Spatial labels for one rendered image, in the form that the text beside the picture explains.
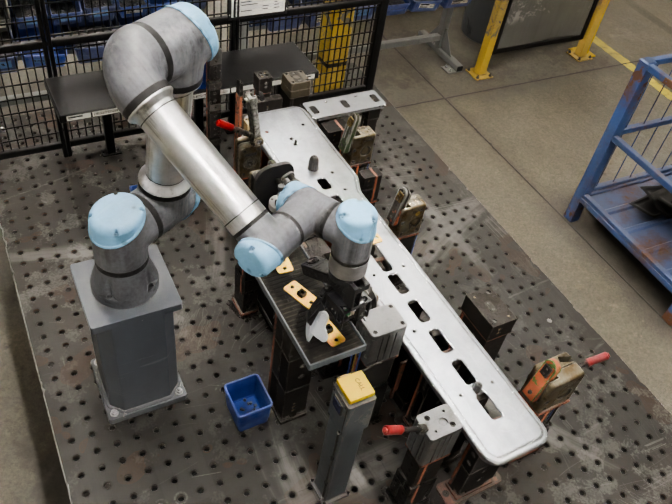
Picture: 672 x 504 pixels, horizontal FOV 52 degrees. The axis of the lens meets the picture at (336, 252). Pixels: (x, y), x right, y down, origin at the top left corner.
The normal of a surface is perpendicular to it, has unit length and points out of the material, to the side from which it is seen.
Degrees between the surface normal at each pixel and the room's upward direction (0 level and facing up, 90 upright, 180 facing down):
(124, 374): 90
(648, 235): 0
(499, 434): 0
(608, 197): 0
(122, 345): 90
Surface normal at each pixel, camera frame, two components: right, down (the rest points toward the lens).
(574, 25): 0.32, 0.72
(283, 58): 0.12, -0.69
